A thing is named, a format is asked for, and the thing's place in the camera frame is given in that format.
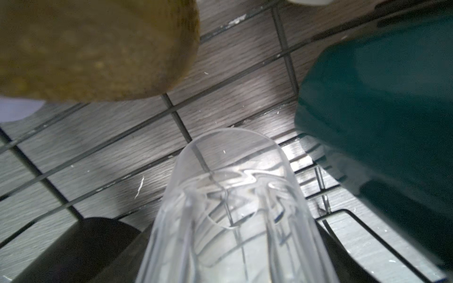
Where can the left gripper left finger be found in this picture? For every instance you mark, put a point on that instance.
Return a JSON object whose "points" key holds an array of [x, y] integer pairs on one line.
{"points": [[125, 267]]}

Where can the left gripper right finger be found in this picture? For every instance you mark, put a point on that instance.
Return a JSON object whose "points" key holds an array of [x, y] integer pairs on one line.
{"points": [[347, 269]]}

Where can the black mug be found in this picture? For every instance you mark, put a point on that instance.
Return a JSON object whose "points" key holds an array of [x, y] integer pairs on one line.
{"points": [[81, 253]]}

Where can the clear glass cup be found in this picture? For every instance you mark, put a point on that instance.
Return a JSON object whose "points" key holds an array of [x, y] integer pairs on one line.
{"points": [[233, 212]]}

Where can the cream faceted cup teal base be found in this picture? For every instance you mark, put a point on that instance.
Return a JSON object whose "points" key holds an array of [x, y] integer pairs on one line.
{"points": [[379, 108]]}

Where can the lilac plastic cup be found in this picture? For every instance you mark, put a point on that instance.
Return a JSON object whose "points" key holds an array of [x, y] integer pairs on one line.
{"points": [[14, 109]]}

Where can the amber glass cup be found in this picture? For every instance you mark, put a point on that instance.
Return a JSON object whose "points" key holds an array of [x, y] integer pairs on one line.
{"points": [[95, 51]]}

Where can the cream ceramic mug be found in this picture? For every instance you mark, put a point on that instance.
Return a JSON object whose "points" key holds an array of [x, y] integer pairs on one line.
{"points": [[312, 3]]}

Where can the black wire dish rack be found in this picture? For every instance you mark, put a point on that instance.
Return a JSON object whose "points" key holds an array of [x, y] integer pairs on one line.
{"points": [[68, 162]]}

